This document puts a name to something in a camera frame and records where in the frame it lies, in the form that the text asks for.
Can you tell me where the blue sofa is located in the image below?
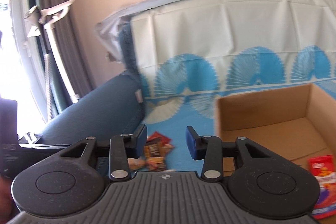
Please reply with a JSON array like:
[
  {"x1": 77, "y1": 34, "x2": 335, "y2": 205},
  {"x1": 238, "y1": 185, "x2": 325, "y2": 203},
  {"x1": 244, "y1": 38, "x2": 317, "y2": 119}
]
[{"x1": 38, "y1": 24, "x2": 145, "y2": 144}]

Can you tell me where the black chocolate bar packet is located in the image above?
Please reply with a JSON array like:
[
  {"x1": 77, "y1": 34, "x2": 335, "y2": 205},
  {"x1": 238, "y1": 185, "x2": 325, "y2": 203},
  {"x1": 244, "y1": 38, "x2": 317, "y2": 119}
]
[{"x1": 143, "y1": 139, "x2": 166, "y2": 171}]

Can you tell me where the small red candy bar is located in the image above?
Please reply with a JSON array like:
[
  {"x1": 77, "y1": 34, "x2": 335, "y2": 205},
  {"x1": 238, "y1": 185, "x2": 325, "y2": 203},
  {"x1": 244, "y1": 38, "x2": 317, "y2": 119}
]
[{"x1": 162, "y1": 143, "x2": 174, "y2": 156}]

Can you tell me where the person's left hand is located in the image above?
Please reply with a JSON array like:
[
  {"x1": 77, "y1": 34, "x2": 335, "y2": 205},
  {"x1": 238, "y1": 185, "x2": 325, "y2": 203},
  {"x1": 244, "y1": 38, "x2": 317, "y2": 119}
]
[{"x1": 0, "y1": 177, "x2": 17, "y2": 224}]

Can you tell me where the red square snack packet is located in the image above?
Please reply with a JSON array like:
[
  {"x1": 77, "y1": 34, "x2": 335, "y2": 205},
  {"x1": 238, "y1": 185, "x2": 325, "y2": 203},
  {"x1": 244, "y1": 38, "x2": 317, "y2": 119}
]
[{"x1": 147, "y1": 131, "x2": 171, "y2": 145}]

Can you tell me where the clear bag of cookies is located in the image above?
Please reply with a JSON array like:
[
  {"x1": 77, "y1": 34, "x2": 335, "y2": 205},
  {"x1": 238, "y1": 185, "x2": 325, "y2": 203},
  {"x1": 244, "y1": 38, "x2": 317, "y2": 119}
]
[{"x1": 127, "y1": 158, "x2": 146, "y2": 171}]

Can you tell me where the white floor lamp pole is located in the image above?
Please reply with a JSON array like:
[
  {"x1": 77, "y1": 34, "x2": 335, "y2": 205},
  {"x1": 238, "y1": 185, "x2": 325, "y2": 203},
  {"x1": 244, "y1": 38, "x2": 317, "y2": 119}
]
[{"x1": 24, "y1": 0, "x2": 79, "y2": 103}]

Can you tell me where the cardboard box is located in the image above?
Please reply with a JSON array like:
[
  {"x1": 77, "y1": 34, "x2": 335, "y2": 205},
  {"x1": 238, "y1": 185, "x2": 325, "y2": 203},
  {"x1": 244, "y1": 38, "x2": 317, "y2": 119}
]
[{"x1": 215, "y1": 84, "x2": 335, "y2": 223}]

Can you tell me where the red spicy snack packet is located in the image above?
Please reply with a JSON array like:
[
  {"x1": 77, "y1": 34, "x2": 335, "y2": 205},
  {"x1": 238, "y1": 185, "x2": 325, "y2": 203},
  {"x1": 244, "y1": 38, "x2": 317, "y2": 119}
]
[{"x1": 308, "y1": 155, "x2": 335, "y2": 219}]

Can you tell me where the blue white patterned sofa cover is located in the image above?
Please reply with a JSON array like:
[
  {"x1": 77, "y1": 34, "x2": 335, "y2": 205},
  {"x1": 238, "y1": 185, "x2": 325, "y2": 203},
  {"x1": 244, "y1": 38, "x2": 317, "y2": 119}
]
[{"x1": 130, "y1": 0, "x2": 335, "y2": 171}]

